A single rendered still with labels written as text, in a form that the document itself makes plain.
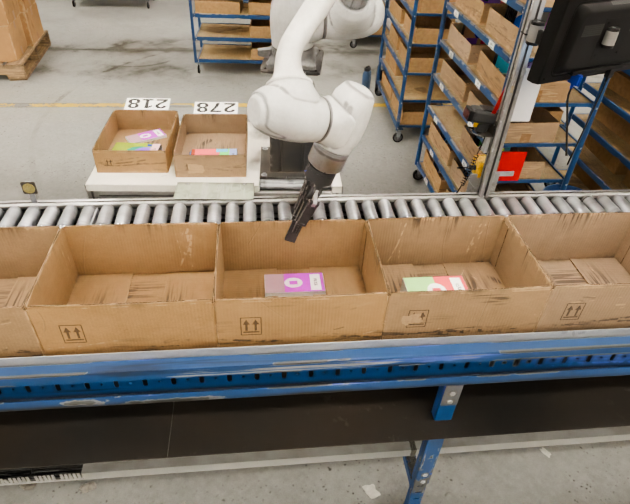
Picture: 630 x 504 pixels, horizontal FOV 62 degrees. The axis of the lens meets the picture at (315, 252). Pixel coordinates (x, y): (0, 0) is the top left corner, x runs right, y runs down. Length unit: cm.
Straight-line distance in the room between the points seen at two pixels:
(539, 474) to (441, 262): 104
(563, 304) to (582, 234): 35
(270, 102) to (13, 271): 86
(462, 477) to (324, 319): 114
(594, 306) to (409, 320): 46
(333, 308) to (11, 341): 71
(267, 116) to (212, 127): 140
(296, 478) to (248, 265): 93
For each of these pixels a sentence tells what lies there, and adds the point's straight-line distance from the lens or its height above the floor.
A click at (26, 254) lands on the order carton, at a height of 96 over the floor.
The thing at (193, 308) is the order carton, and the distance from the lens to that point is 118.
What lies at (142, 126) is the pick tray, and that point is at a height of 77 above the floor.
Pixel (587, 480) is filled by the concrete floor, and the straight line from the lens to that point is 237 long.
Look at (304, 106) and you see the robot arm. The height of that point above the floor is 141.
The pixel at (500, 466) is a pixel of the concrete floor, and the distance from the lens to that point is 227.
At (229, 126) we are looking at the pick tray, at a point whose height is 79.
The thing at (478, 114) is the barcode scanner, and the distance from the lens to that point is 205.
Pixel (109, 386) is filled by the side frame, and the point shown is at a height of 82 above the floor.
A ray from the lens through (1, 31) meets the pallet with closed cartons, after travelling 556.
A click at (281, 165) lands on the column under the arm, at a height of 79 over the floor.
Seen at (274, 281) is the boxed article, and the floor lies 90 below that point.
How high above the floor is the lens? 185
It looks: 39 degrees down
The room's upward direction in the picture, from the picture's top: 3 degrees clockwise
